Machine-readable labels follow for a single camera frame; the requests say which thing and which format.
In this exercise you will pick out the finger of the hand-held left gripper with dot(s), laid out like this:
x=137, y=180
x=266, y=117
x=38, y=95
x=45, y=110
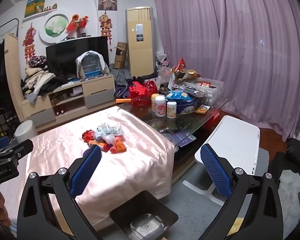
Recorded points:
x=0, y=143
x=17, y=150

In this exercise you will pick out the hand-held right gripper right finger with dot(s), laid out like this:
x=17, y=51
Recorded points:
x=215, y=172

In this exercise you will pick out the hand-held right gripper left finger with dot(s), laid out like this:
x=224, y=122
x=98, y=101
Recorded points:
x=86, y=172

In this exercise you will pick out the purple balloon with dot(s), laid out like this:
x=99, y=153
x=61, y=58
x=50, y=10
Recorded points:
x=86, y=153

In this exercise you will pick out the orange tube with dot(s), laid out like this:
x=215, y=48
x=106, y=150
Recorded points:
x=97, y=145

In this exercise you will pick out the red wrapper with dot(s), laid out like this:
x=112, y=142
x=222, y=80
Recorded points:
x=88, y=135

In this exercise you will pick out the clear plastic wrapper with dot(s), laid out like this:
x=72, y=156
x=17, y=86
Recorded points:
x=107, y=138

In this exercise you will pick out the foil bag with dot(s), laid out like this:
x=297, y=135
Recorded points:
x=108, y=129

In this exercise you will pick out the black trash bin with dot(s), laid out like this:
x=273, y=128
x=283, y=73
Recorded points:
x=125, y=212

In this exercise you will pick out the white round waste bin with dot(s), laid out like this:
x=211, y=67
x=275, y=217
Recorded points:
x=26, y=131

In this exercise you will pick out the pink satin tablecloth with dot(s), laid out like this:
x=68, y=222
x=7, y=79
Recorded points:
x=65, y=155

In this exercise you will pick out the white folding lap table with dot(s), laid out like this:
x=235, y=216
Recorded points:
x=235, y=142

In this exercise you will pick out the blue booklet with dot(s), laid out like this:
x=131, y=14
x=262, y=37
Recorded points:
x=185, y=138

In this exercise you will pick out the red plastic stool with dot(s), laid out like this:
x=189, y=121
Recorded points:
x=212, y=120

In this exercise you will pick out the glass coffee table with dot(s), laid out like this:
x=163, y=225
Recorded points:
x=215, y=108

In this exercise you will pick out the small orange packet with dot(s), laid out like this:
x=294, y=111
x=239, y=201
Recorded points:
x=202, y=109

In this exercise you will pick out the blue cookie tin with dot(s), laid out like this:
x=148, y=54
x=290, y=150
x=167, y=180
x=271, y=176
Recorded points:
x=187, y=107

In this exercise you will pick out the white fluffy cushion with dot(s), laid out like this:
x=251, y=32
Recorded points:
x=287, y=185

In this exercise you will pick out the pile of clothes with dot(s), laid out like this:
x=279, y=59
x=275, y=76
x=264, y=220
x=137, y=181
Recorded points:
x=40, y=80

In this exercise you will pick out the white bottle yellow label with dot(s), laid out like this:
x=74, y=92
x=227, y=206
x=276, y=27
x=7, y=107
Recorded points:
x=172, y=110

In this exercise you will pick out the light wooden board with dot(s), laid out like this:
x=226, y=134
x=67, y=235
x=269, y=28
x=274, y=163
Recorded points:
x=12, y=67

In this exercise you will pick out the orange stick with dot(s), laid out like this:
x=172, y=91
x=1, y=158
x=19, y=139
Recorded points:
x=122, y=100

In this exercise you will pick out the clear plastic storage box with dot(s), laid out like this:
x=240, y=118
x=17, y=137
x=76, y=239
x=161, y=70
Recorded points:
x=212, y=90

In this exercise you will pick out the white bottle pink label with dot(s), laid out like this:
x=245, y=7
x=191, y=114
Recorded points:
x=160, y=107

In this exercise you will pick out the black leather chair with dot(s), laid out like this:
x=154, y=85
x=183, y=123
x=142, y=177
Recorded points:
x=297, y=150

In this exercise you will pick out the blue snack bag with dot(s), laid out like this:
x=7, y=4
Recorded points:
x=176, y=96

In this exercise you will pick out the wooden television stand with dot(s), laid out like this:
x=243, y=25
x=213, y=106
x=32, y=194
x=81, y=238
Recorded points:
x=97, y=85

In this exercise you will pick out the purple garment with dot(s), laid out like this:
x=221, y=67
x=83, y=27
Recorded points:
x=121, y=91

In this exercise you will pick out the dark floral cushion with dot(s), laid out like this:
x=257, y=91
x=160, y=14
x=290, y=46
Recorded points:
x=37, y=61

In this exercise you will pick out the yellow lid bottle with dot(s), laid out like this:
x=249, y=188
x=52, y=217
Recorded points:
x=155, y=102

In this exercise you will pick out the red plastic basket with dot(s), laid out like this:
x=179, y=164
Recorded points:
x=142, y=92

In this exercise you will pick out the gold snack packets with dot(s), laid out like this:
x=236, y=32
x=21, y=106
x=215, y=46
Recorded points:
x=190, y=74

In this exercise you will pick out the grey garment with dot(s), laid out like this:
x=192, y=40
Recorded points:
x=122, y=76

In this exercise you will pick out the black flat television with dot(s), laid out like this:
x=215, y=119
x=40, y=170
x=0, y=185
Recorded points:
x=65, y=57

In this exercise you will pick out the clear plastic bag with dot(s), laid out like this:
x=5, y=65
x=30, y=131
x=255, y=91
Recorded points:
x=165, y=77

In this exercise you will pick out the blue bird cage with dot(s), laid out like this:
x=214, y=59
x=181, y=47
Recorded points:
x=103, y=62
x=91, y=65

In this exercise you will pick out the red paper fish decoration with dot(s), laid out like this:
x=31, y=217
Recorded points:
x=29, y=40

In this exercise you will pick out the red snack bag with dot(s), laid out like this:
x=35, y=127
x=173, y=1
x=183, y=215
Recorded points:
x=181, y=65

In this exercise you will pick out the stacked cardboard boxes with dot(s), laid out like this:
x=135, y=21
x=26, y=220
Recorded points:
x=120, y=55

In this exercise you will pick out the black clothes rack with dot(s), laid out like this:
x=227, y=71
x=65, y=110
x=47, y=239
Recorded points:
x=15, y=21

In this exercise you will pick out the beige standing air conditioner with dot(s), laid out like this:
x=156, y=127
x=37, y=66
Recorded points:
x=140, y=55

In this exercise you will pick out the purple curtain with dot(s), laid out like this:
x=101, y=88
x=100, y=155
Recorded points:
x=240, y=42

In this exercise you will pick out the red flag decoration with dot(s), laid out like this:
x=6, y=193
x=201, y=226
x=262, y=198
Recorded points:
x=76, y=23

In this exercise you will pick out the landscape painting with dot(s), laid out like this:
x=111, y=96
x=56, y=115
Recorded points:
x=35, y=6

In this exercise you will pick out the small figurine shelf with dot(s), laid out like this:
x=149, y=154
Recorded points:
x=50, y=8

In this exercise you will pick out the hanging red ornament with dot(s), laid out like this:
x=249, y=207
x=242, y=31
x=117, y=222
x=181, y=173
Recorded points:
x=105, y=25

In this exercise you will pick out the round white wall plate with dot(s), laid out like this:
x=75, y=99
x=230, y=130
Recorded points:
x=55, y=26

